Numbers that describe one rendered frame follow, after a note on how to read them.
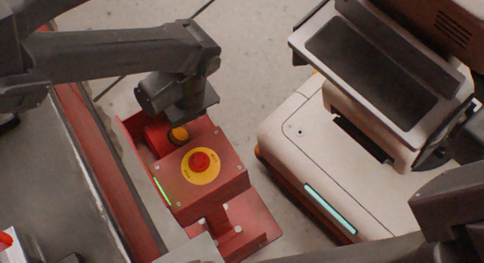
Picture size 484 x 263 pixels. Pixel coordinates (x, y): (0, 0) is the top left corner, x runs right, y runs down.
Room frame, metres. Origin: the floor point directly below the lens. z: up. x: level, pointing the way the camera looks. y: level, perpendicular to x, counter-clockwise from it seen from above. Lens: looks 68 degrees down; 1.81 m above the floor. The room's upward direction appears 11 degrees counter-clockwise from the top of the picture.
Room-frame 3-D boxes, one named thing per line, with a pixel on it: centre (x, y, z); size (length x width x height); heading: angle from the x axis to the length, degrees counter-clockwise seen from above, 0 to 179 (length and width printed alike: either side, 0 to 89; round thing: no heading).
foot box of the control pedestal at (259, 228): (0.41, 0.08, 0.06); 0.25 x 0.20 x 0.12; 111
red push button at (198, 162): (0.36, 0.08, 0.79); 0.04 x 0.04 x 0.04
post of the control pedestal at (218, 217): (0.40, 0.11, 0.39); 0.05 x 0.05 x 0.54; 21
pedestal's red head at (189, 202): (0.40, 0.11, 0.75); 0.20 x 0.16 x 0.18; 21
